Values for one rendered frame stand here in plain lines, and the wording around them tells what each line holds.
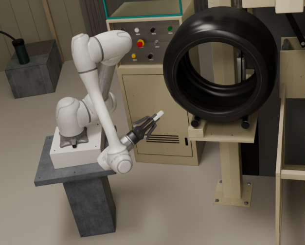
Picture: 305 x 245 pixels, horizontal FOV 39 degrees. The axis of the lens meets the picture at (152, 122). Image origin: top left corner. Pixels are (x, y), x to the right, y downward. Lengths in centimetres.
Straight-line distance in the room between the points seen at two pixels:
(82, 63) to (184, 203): 151
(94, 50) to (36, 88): 310
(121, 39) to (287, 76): 96
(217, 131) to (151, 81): 88
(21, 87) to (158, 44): 251
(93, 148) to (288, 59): 125
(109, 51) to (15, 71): 307
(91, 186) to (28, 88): 259
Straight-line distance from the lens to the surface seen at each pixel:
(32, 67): 513
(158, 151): 357
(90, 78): 219
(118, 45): 222
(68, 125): 266
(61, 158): 271
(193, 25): 221
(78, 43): 217
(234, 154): 298
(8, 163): 421
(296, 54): 250
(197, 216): 315
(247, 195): 327
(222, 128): 255
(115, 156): 213
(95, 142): 271
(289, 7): 170
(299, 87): 260
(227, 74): 266
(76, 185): 288
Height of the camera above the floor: 222
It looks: 32 degrees down
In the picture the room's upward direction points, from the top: 10 degrees counter-clockwise
